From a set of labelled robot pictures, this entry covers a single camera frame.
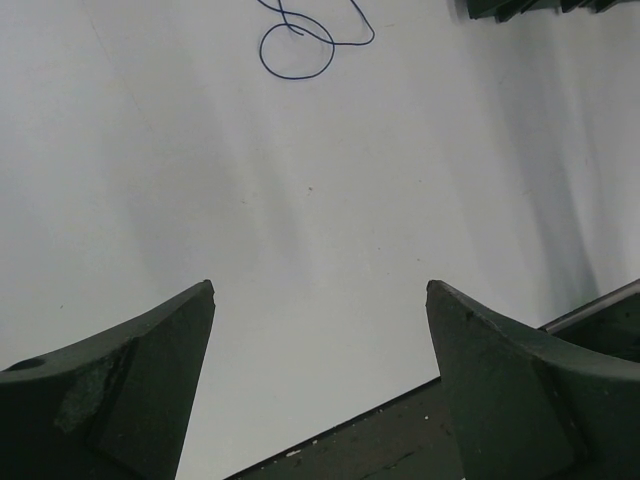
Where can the aluminium frame rail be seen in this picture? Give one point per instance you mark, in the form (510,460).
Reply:
(592,308)

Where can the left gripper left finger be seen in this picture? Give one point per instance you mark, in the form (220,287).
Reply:
(115,405)

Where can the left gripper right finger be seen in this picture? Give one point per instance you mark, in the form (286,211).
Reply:
(526,404)

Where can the black compartment tray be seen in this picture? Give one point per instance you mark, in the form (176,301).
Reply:
(502,11)

